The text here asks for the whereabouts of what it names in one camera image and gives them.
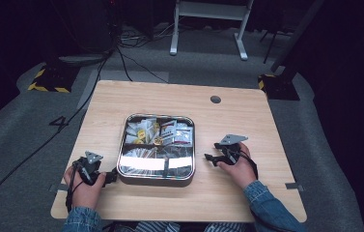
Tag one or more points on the black yellow striped stand base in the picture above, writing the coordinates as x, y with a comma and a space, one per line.
279, 88
52, 80

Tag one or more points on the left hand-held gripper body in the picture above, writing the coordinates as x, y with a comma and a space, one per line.
89, 169

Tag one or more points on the dark slanted stand pole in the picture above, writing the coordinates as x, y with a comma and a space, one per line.
295, 35

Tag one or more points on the grey tape strip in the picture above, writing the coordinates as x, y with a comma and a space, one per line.
59, 188
294, 186

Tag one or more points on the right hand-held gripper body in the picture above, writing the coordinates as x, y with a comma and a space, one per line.
232, 153

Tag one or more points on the pile of white yellow packets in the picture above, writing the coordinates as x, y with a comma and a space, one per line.
141, 133

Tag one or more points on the white metal table frame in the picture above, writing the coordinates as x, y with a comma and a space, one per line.
208, 11

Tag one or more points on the pile of white red packets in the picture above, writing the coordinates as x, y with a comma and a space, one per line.
178, 132

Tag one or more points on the person's right hand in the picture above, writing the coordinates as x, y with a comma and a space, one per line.
242, 170

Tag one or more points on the transparent box lid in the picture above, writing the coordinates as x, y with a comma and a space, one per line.
141, 163

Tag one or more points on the grey table grommet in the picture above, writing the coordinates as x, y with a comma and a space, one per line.
215, 99

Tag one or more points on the stack of white brown sachets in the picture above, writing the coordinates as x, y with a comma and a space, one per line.
137, 152

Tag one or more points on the brown compartment box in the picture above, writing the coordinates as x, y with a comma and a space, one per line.
157, 183

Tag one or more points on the person's striped trousers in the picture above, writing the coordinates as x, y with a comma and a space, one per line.
157, 226

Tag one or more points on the pile of dark packets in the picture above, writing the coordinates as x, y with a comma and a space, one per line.
179, 151

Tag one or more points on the person's left hand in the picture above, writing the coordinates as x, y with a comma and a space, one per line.
84, 195

